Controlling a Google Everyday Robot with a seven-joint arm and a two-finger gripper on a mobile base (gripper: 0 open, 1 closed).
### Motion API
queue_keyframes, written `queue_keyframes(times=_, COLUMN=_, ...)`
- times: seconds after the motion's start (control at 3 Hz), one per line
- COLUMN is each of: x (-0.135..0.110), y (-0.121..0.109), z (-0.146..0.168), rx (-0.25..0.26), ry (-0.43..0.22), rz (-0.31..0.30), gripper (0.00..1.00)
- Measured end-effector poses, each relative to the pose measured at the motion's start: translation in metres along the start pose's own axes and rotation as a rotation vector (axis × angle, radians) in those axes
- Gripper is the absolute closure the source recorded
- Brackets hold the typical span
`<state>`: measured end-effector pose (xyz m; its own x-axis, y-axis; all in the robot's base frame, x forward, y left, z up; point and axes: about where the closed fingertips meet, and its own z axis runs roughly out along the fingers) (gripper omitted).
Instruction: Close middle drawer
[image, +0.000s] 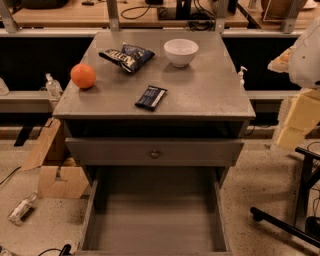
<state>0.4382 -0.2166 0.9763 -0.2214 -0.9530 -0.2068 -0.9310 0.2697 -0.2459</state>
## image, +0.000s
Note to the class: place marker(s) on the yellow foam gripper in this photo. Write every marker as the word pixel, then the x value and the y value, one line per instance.
pixel 306 63

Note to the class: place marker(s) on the grey drawer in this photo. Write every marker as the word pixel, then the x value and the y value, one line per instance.
pixel 155 152
pixel 154 211

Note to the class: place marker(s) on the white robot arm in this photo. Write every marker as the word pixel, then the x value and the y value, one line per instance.
pixel 301 61

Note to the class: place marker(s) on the grey wooden drawer cabinet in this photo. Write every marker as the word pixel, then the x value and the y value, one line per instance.
pixel 204 100

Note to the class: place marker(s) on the grey top drawer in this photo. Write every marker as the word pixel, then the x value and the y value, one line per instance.
pixel 155 152

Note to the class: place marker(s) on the white pump bottle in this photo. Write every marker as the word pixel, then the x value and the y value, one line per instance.
pixel 241 73

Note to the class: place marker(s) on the white ceramic bowl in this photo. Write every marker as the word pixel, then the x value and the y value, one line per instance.
pixel 180 52

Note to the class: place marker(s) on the dark blue snack packet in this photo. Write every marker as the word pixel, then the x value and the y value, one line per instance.
pixel 151 98

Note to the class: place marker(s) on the blue chip bag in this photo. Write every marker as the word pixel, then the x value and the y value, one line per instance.
pixel 130 58

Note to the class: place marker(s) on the orange fruit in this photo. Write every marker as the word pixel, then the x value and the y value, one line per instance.
pixel 83 76

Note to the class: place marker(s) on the brown cardboard box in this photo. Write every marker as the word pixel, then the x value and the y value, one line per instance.
pixel 59 175

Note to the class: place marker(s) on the wooden desk in background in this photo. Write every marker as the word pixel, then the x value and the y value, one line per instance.
pixel 75 14

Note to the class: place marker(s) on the clear bottle on floor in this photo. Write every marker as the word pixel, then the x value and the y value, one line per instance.
pixel 22 209

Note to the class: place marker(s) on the clear bottle on rail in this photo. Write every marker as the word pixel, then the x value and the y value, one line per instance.
pixel 53 87

